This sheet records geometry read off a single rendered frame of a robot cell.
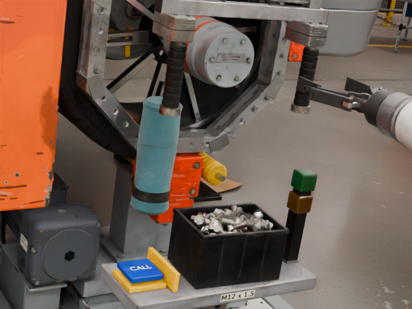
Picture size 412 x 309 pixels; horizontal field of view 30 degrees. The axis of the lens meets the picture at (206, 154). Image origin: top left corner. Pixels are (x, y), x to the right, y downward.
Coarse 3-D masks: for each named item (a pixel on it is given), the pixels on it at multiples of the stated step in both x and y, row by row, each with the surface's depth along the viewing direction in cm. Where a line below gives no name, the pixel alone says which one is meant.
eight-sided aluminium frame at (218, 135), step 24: (96, 0) 163; (96, 24) 165; (96, 48) 172; (264, 48) 196; (288, 48) 194; (96, 72) 170; (264, 72) 198; (96, 96) 171; (240, 96) 198; (264, 96) 197; (120, 120) 176; (216, 120) 197; (240, 120) 196; (192, 144) 190; (216, 144) 192
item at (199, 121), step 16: (128, 0) 179; (144, 16) 184; (112, 32) 180; (128, 32) 181; (144, 32) 184; (256, 32) 200; (144, 48) 189; (160, 48) 192; (256, 48) 200; (144, 64) 187; (160, 64) 189; (256, 64) 201; (160, 80) 190; (192, 80) 216; (192, 96) 197; (208, 96) 207; (224, 96) 203; (128, 112) 201; (192, 112) 199; (208, 112) 201; (192, 128) 198
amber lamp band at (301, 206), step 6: (288, 198) 166; (294, 198) 164; (300, 198) 163; (306, 198) 164; (312, 198) 165; (288, 204) 166; (294, 204) 164; (300, 204) 163; (306, 204) 164; (294, 210) 164; (300, 210) 164; (306, 210) 165
